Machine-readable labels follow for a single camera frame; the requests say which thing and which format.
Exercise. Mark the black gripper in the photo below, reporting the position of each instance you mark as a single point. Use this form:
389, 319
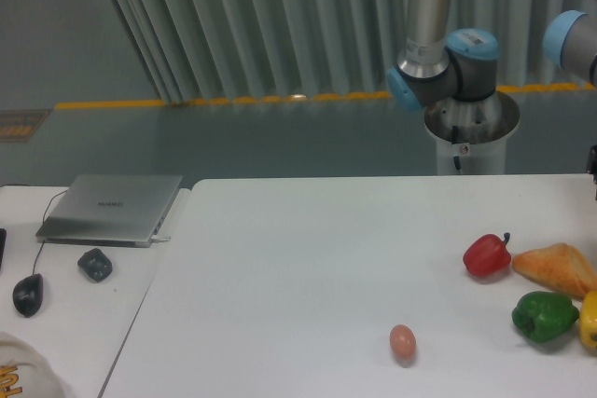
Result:
592, 163

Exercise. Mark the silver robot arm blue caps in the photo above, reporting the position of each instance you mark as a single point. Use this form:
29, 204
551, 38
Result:
452, 77

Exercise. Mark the triangular bread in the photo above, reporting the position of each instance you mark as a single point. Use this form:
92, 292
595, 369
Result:
561, 267

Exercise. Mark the red bell pepper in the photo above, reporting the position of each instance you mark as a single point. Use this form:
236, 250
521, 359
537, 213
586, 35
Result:
487, 255

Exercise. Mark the yellow bell pepper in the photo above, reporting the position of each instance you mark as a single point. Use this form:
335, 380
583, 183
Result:
587, 321

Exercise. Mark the green bell pepper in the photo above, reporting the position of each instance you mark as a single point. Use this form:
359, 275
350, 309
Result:
542, 316

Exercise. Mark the brown egg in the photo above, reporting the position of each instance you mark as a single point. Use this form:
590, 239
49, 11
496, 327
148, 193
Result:
402, 342

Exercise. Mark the silver closed laptop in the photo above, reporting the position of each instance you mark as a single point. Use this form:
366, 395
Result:
111, 210

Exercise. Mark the small black crumpled object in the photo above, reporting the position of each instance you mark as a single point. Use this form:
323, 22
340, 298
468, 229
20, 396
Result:
95, 265

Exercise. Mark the black computer mouse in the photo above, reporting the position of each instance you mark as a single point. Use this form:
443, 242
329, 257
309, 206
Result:
28, 295

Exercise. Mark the black device at left edge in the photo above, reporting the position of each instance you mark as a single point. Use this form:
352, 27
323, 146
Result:
3, 238

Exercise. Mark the white cap with yellow print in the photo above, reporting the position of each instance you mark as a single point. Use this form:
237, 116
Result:
25, 372

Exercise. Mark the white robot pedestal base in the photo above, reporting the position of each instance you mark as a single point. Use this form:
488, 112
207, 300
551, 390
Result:
471, 138

